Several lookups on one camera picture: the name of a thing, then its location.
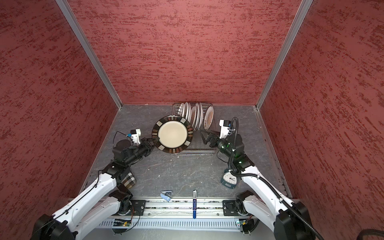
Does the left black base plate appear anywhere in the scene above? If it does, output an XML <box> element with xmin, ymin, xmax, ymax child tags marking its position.
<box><xmin>117</xmin><ymin>200</ymin><xmax>147</xmax><ymax>216</ymax></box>

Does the rearmost brown rim plate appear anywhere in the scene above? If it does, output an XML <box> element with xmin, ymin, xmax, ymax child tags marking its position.
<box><xmin>204</xmin><ymin>106</ymin><xmax>214</xmax><ymax>130</ymax></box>

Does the white slotted cable duct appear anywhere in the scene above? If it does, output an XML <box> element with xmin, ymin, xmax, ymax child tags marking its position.
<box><xmin>97</xmin><ymin>218</ymin><xmax>239</xmax><ymax>232</ymax></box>

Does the metal wire dish rack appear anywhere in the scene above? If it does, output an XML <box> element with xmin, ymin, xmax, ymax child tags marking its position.
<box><xmin>171</xmin><ymin>102</ymin><xmax>217</xmax><ymax>156</ymax></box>

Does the left small circuit board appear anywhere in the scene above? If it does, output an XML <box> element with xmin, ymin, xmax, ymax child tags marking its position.
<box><xmin>111</xmin><ymin>219</ymin><xmax>133</xmax><ymax>235</ymax></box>

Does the small circuit board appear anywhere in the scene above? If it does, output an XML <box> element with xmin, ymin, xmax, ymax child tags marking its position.
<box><xmin>111</xmin><ymin>219</ymin><xmax>133</xmax><ymax>235</ymax></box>
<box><xmin>238</xmin><ymin>219</ymin><xmax>256</xmax><ymax>235</ymax></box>

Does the aluminium front rail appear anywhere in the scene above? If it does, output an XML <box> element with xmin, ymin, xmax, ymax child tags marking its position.
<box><xmin>132</xmin><ymin>197</ymin><xmax>243</xmax><ymax>219</ymax></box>

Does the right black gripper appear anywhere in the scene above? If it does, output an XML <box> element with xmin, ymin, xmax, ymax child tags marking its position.
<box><xmin>199</xmin><ymin>130</ymin><xmax>235</xmax><ymax>160</ymax></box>

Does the light blue clip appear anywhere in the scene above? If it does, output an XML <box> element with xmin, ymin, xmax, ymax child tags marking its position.
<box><xmin>160</xmin><ymin>191</ymin><xmax>173</xmax><ymax>202</ymax></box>

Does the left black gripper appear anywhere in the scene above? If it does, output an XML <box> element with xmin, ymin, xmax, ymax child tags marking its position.
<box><xmin>125</xmin><ymin>136</ymin><xmax>160</xmax><ymax>165</ymax></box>

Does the white plate in rack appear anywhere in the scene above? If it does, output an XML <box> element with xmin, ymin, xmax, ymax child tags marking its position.
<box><xmin>195</xmin><ymin>103</ymin><xmax>204</xmax><ymax>130</ymax></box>

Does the blue white striped plate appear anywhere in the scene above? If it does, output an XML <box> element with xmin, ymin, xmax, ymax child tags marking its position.
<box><xmin>177</xmin><ymin>103</ymin><xmax>185</xmax><ymax>118</ymax></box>

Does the white watermelon pattern plate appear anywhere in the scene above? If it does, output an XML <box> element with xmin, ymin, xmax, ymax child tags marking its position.
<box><xmin>183</xmin><ymin>102</ymin><xmax>191</xmax><ymax>122</ymax></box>

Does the plaid fabric pouch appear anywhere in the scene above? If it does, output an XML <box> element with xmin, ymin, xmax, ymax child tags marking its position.
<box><xmin>121</xmin><ymin>172</ymin><xmax>137</xmax><ymax>190</ymax></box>

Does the right small circuit board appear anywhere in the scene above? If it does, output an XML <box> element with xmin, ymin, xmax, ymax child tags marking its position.
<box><xmin>238</xmin><ymin>219</ymin><xmax>256</xmax><ymax>235</ymax></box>

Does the green alarm clock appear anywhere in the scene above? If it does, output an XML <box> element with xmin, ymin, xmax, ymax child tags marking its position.
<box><xmin>221</xmin><ymin>169</ymin><xmax>238</xmax><ymax>189</ymax></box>

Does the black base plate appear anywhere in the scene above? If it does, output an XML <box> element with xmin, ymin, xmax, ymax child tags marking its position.
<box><xmin>222</xmin><ymin>200</ymin><xmax>250</xmax><ymax>217</ymax></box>
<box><xmin>117</xmin><ymin>200</ymin><xmax>147</xmax><ymax>216</ymax></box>

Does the right aluminium corner post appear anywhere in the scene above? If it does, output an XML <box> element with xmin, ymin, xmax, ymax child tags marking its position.
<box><xmin>256</xmin><ymin>0</ymin><xmax>313</xmax><ymax>111</ymax></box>

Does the left aluminium corner post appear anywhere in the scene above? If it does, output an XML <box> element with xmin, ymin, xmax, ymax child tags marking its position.
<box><xmin>56</xmin><ymin>0</ymin><xmax>124</xmax><ymax>110</ymax></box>

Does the blue marker pen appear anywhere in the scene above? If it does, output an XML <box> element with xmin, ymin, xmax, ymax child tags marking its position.
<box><xmin>193</xmin><ymin>190</ymin><xmax>197</xmax><ymax>219</ymax></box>

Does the brown patterned plate in rack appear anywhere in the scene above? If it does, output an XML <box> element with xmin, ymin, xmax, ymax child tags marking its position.
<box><xmin>191</xmin><ymin>104</ymin><xmax>197</xmax><ymax>129</ymax></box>

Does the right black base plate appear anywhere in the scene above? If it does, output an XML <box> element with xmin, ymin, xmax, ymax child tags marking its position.
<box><xmin>222</xmin><ymin>200</ymin><xmax>250</xmax><ymax>217</ymax></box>

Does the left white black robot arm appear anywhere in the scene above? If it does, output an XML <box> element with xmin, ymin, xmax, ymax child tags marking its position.
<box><xmin>31</xmin><ymin>137</ymin><xmax>159</xmax><ymax>240</ymax></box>

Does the aluminium corner post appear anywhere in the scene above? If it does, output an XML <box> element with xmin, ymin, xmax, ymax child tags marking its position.
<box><xmin>56</xmin><ymin>0</ymin><xmax>124</xmax><ymax>110</ymax></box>
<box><xmin>256</xmin><ymin>0</ymin><xmax>313</xmax><ymax>111</ymax></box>

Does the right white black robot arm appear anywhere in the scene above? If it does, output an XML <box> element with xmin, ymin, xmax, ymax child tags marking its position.
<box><xmin>201</xmin><ymin>130</ymin><xmax>322</xmax><ymax>240</ymax></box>

